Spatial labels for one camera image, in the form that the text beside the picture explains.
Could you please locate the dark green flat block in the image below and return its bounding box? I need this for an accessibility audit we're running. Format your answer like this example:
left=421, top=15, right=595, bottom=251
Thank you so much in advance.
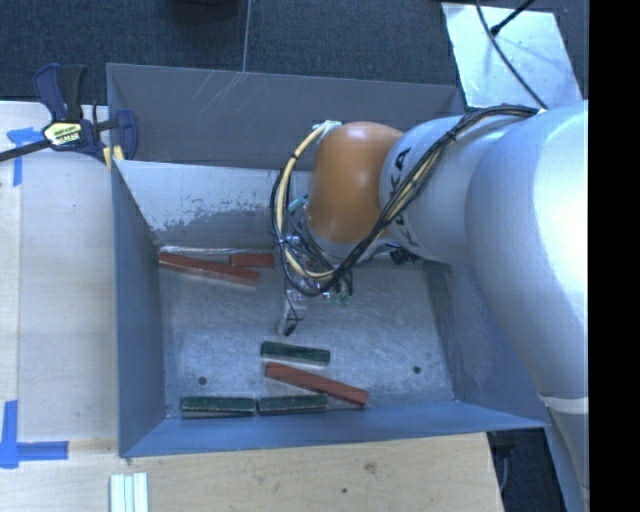
left=179, top=395, right=257, bottom=418
left=259, top=340, right=332, bottom=367
left=256, top=393, right=331, bottom=417

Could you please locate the red-brown flat block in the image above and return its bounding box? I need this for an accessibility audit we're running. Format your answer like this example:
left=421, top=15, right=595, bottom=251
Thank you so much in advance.
left=158, top=251, right=262, bottom=288
left=229, top=252, right=276, bottom=268
left=264, top=361, right=371, bottom=408

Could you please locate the grey metal bin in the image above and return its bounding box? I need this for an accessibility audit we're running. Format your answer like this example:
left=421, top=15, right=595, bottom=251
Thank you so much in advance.
left=105, top=62, right=552, bottom=459

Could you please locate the pale wood flat board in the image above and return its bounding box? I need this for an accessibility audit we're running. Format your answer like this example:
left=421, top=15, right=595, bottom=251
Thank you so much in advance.
left=18, top=102, right=121, bottom=444

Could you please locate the black cylinder on white bracket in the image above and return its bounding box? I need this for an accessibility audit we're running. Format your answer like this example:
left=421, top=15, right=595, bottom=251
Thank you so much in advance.
left=386, top=242, right=420, bottom=267

